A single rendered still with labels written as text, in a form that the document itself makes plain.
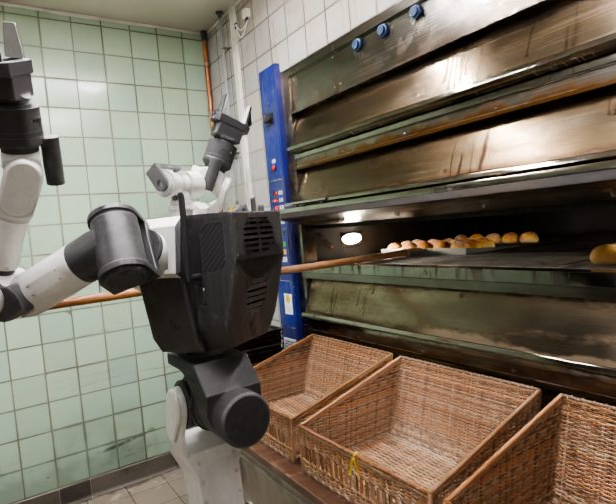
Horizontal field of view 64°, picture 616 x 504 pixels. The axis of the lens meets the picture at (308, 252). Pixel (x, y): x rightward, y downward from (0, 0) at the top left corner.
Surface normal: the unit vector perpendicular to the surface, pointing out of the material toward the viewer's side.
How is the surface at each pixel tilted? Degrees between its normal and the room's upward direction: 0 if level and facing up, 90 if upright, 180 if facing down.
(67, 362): 90
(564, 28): 70
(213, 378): 45
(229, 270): 90
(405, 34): 90
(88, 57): 90
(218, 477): 80
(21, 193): 113
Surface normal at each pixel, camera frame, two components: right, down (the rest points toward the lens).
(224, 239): -0.44, 0.08
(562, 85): -0.83, 0.10
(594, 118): -0.81, -0.25
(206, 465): 0.54, -0.18
